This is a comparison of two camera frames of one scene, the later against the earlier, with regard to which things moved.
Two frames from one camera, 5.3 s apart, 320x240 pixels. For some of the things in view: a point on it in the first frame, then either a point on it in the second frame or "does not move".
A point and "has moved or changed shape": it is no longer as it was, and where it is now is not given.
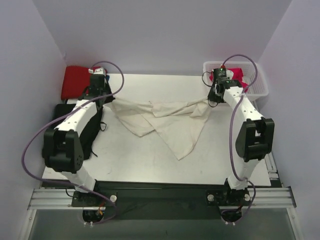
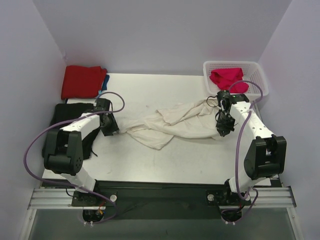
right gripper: [212, 95] -> [225, 127]
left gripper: [105, 97] -> [111, 126]
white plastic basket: [253, 75] does not move
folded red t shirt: [77, 79] does not move
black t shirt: [87, 134] does not move
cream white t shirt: [176, 124] has moved or changed shape
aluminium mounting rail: [63, 199] does not move
